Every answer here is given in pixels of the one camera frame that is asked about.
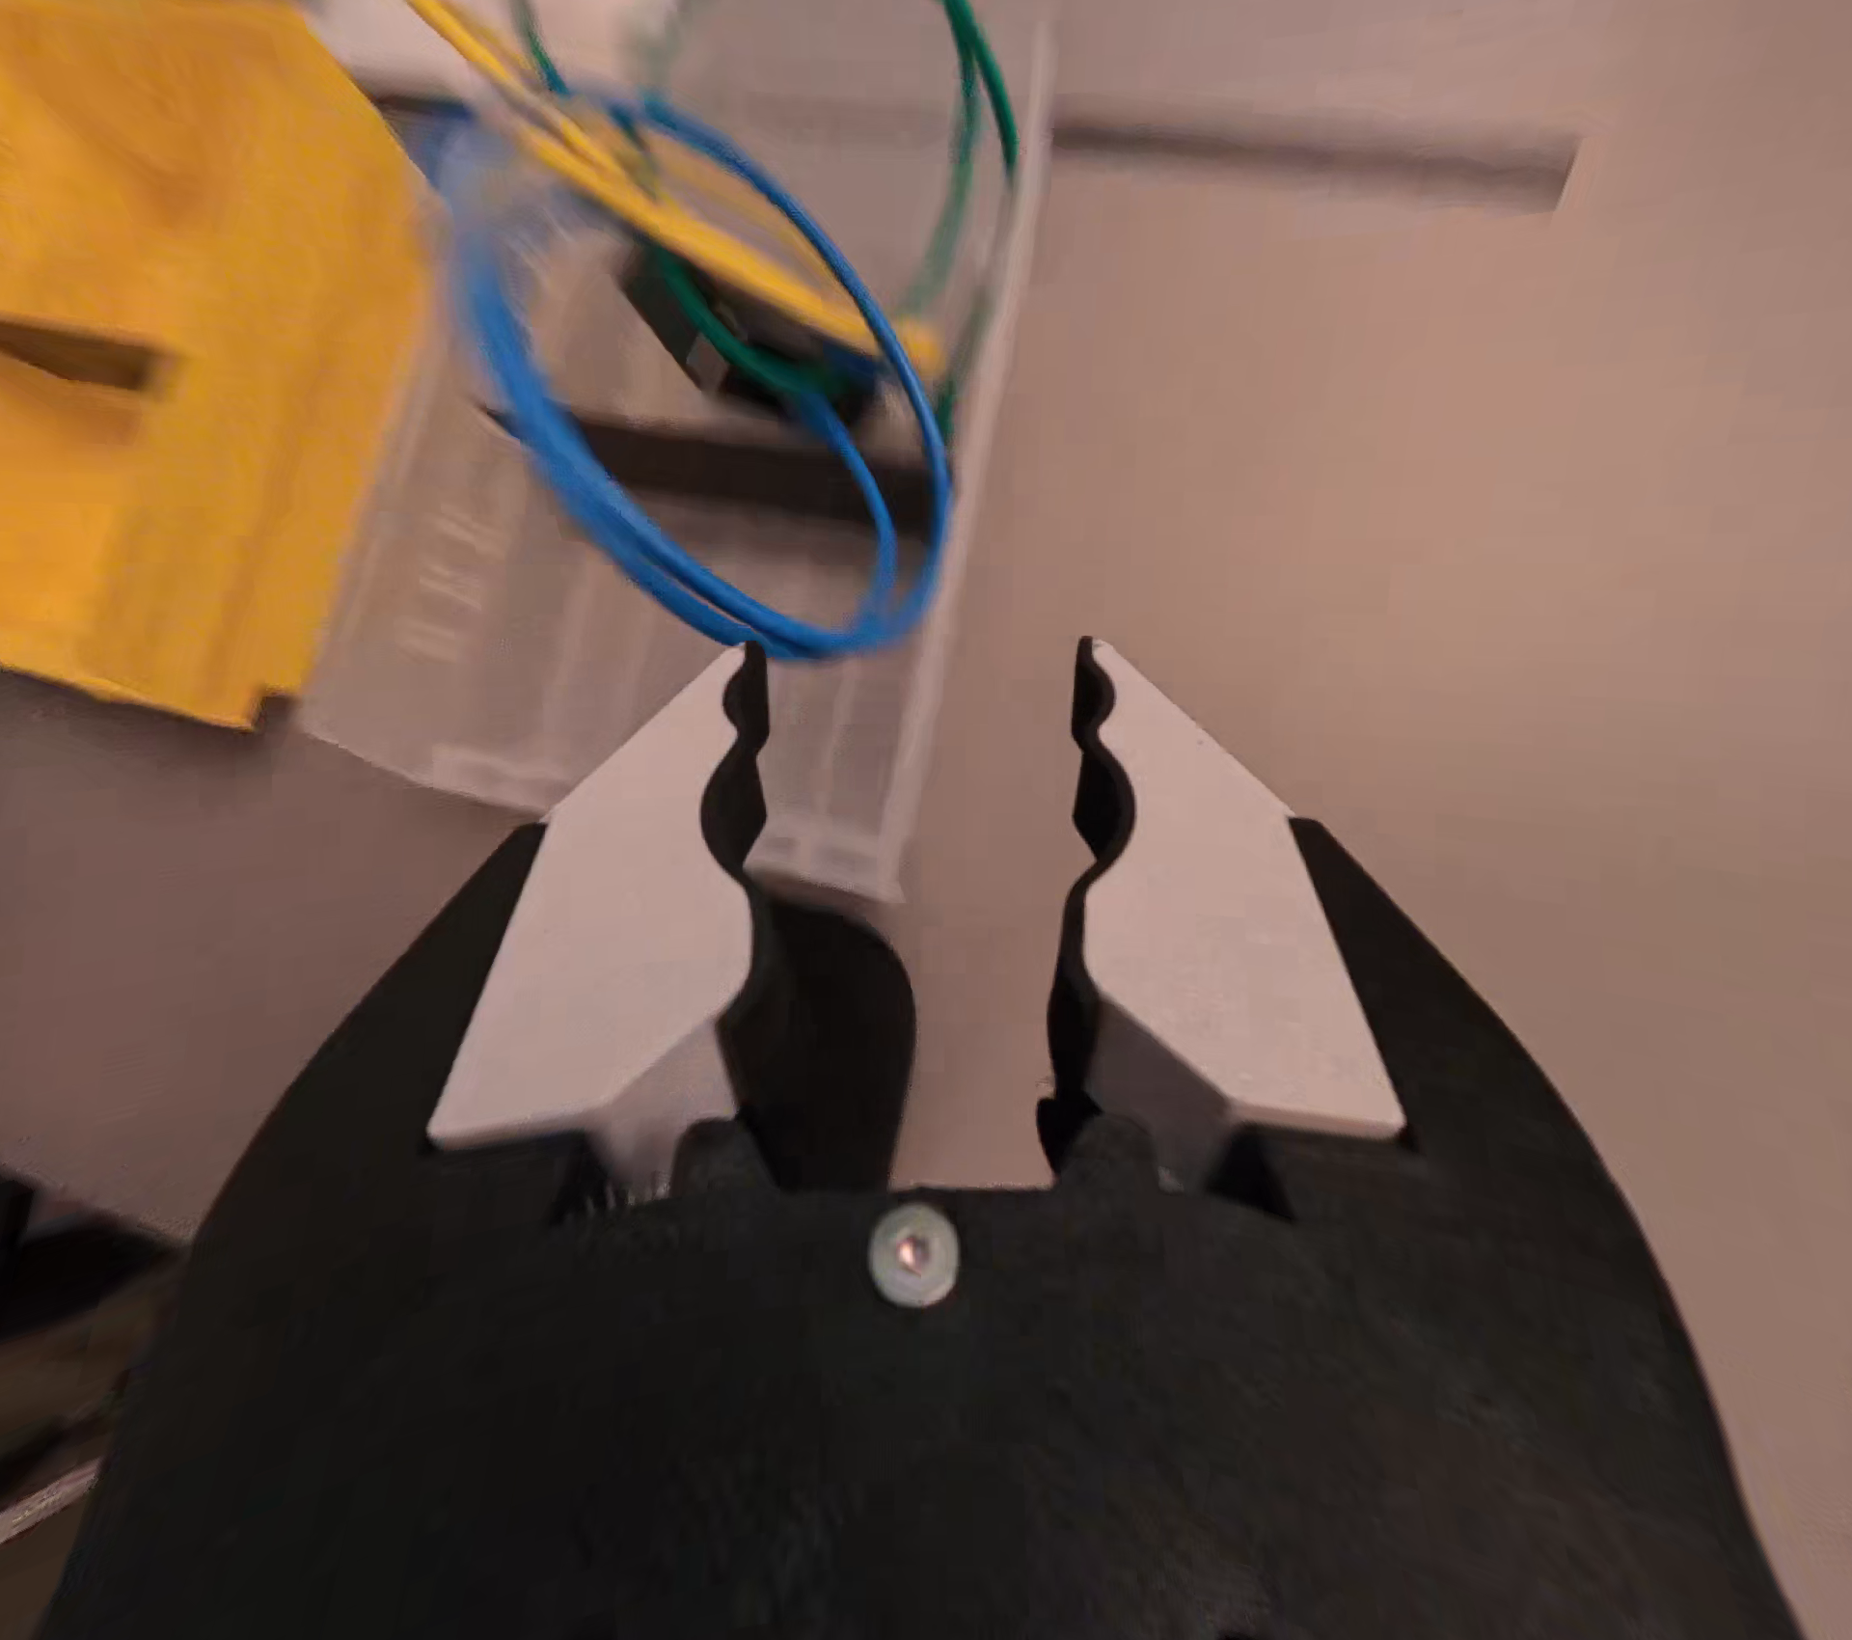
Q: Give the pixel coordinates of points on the clear plastic box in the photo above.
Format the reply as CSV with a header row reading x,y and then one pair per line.
x,y
505,656

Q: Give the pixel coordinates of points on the black flat strip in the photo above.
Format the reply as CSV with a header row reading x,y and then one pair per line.
x,y
694,475

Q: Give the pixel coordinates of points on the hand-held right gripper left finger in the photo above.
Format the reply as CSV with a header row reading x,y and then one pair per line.
x,y
621,946

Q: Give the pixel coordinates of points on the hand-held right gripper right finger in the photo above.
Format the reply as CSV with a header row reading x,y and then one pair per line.
x,y
1229,946

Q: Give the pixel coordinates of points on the yellow plastic bin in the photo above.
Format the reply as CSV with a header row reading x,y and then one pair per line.
x,y
216,222

